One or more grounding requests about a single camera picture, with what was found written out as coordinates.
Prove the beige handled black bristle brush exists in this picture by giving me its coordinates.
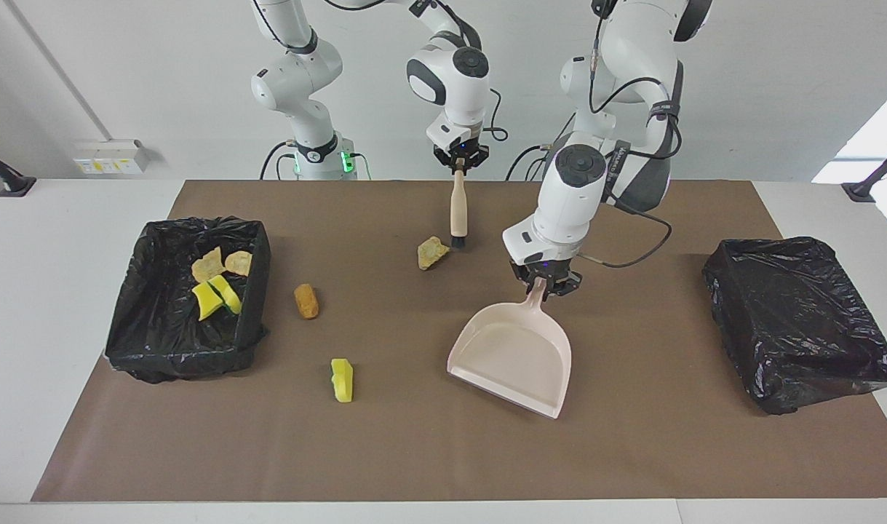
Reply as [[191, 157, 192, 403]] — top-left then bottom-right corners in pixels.
[[449, 169, 468, 250]]

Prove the beige plastic dustpan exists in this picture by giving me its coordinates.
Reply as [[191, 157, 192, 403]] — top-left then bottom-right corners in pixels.
[[447, 278, 573, 419]]

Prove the yellow sponge wedge green backed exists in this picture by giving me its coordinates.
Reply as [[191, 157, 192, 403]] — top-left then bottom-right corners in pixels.
[[331, 358, 354, 403]]

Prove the green topped yellow sponge scrap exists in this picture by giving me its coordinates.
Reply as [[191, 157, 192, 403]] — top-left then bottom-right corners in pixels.
[[209, 275, 242, 315]]

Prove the plain yellow sponge piece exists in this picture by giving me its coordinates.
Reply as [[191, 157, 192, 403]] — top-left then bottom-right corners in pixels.
[[192, 282, 222, 321]]

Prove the black bag lined bin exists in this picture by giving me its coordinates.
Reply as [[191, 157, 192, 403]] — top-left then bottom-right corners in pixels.
[[105, 216, 271, 384], [702, 237, 887, 416]]

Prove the brown paper table mat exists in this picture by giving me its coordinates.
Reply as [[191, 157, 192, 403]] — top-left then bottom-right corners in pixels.
[[32, 180, 887, 503]]

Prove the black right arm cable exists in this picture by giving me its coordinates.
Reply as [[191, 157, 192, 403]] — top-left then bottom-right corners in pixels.
[[483, 87, 509, 143]]

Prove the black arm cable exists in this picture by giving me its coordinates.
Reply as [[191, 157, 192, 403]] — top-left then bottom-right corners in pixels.
[[580, 0, 683, 269], [483, 87, 509, 143]]

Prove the black base cable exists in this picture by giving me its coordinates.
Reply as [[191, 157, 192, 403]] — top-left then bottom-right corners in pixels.
[[505, 142, 560, 181], [260, 140, 293, 180]]

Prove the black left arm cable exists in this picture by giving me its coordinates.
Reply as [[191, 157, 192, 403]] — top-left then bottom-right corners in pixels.
[[580, 0, 683, 269]]

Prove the black camera stand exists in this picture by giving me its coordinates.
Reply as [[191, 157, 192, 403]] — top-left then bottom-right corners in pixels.
[[0, 140, 36, 197], [842, 142, 887, 203]]

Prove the white wall socket box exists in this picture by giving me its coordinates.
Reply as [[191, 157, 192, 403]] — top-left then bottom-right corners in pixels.
[[73, 140, 151, 175]]

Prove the white wall conduit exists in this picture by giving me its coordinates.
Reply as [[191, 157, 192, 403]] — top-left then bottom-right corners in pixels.
[[5, 0, 115, 143]]

